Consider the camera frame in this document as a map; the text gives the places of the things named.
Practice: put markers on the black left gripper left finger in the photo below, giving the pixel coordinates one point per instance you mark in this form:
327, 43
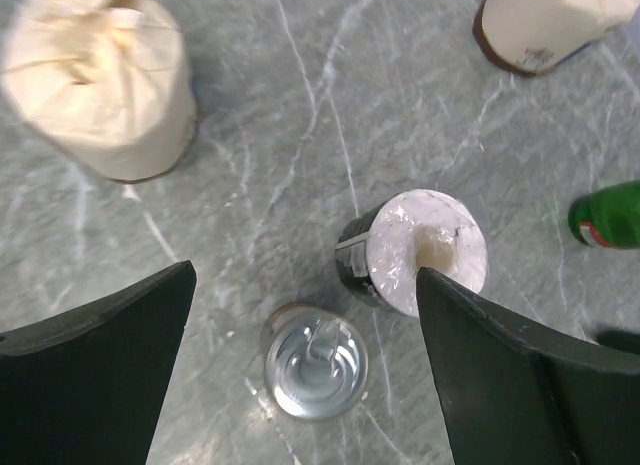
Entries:
87, 386

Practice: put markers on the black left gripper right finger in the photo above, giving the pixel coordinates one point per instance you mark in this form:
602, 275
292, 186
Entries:
514, 391

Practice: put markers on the black roll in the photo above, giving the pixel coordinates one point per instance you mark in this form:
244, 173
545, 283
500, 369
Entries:
379, 254

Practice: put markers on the green glass bottle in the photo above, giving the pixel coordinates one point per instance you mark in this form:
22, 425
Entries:
607, 218

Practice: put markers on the beige roll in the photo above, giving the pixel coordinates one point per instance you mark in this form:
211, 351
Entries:
533, 37
107, 81

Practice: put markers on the tin can orange label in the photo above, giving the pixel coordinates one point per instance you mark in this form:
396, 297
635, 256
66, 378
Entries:
315, 362

